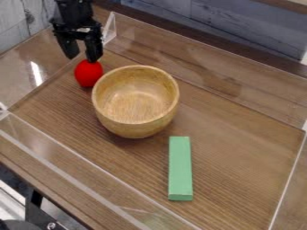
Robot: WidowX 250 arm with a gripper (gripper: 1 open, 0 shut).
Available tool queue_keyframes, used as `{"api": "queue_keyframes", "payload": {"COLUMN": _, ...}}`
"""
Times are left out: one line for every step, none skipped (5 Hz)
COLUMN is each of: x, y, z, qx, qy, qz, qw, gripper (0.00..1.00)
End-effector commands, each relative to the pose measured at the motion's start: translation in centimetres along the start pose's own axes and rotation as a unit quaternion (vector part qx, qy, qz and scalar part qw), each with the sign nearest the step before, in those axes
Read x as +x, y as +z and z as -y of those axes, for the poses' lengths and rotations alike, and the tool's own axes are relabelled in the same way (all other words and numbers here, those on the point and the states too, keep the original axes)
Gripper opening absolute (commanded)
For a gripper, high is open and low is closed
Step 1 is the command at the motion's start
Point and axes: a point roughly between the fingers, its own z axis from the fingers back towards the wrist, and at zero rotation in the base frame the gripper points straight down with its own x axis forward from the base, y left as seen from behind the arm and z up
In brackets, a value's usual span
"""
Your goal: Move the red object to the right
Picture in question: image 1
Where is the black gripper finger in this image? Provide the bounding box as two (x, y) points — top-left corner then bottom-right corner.
(84, 31), (102, 63)
(53, 31), (78, 59)

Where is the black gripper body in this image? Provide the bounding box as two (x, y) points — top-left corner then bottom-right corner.
(50, 18), (101, 40)

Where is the red felt strawberry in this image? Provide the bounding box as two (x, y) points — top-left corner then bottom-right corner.
(74, 59), (102, 87)

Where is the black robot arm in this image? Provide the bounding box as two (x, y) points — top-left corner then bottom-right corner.
(50, 0), (102, 63)

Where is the wooden bowl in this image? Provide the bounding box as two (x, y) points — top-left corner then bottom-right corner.
(90, 65), (180, 138)

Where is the green rectangular block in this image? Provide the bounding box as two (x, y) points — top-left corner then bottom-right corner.
(168, 137), (193, 201)

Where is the black table leg clamp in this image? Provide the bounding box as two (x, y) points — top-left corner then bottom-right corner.
(25, 190), (66, 230)

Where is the clear acrylic corner bracket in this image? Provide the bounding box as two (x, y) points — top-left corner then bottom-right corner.
(101, 12), (116, 45)

